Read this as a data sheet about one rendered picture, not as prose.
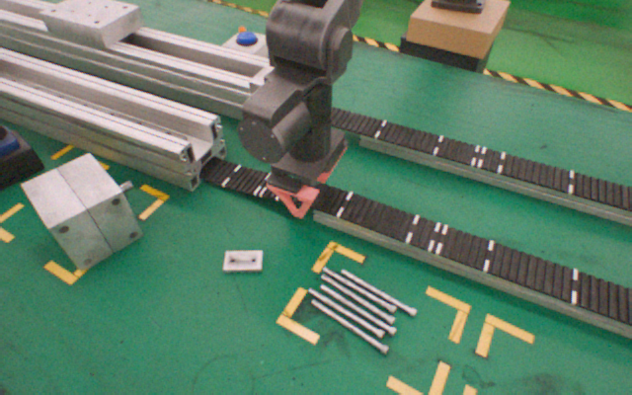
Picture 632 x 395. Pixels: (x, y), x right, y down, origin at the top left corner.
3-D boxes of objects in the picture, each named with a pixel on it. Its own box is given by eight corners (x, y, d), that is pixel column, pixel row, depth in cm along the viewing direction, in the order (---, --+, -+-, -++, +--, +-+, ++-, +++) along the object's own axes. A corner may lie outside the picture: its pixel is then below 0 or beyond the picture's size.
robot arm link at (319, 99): (342, 65, 47) (299, 52, 49) (310, 95, 43) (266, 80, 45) (339, 115, 52) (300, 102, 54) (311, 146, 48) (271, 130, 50)
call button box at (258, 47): (275, 61, 94) (272, 36, 89) (252, 83, 88) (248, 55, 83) (244, 54, 96) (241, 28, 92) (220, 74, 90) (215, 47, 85)
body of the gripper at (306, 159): (270, 175, 53) (264, 129, 48) (304, 130, 60) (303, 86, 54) (314, 190, 51) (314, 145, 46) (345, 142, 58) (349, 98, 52)
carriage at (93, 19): (149, 38, 90) (139, 6, 85) (112, 60, 83) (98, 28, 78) (94, 23, 94) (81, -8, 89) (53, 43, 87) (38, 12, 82)
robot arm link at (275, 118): (355, 22, 41) (282, 4, 44) (292, 75, 34) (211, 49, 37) (349, 119, 50) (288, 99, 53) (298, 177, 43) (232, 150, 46)
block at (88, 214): (159, 226, 61) (139, 181, 54) (81, 273, 55) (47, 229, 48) (128, 190, 66) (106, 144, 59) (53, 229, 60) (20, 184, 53)
